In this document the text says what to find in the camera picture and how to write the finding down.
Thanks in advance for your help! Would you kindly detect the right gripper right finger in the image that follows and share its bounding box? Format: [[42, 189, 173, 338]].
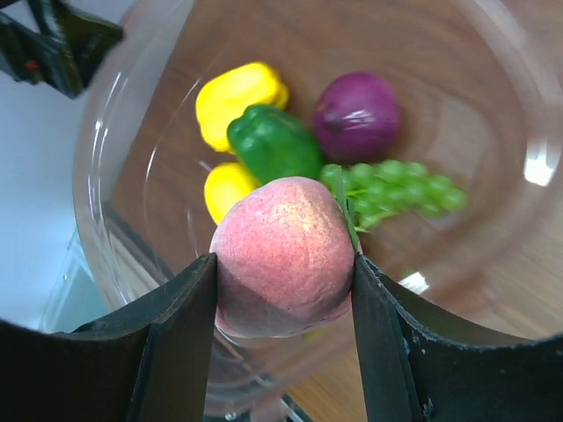
[[352, 255, 562, 421]]

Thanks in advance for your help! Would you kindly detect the pink fake peach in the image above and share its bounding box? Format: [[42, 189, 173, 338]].
[[210, 177, 355, 338]]

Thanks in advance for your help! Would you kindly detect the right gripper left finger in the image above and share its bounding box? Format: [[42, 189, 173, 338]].
[[1, 254, 217, 421]]

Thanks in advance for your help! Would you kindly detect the green fake pepper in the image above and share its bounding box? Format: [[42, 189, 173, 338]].
[[227, 104, 325, 186]]

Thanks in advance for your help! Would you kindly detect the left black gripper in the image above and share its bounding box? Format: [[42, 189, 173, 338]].
[[1, 1, 124, 98]]

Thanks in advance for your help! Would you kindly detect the yellow fake lemon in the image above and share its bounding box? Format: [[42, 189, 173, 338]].
[[204, 163, 259, 225]]

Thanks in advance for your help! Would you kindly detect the purple fake onion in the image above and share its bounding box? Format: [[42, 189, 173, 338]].
[[313, 72, 401, 164]]

